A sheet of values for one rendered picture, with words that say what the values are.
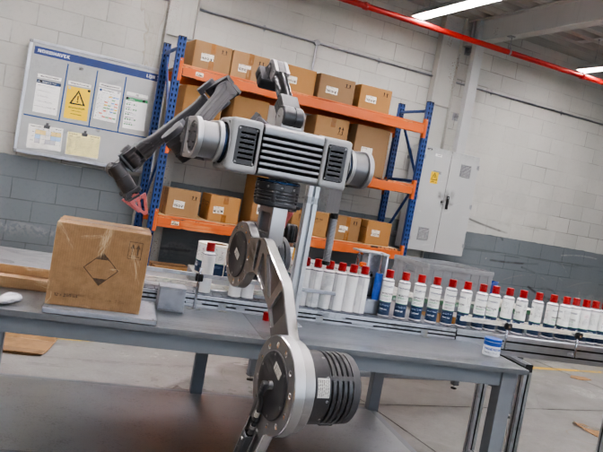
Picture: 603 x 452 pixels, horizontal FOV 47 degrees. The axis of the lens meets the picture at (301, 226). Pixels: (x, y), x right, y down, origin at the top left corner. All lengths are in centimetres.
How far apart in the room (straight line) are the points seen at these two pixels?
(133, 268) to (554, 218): 806
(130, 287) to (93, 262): 14
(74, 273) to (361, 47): 609
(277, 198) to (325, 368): 59
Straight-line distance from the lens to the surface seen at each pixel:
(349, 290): 290
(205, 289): 277
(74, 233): 234
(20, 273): 291
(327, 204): 267
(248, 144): 200
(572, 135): 999
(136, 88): 696
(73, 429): 310
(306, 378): 162
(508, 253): 942
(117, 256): 234
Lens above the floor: 136
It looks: 3 degrees down
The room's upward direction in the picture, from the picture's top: 10 degrees clockwise
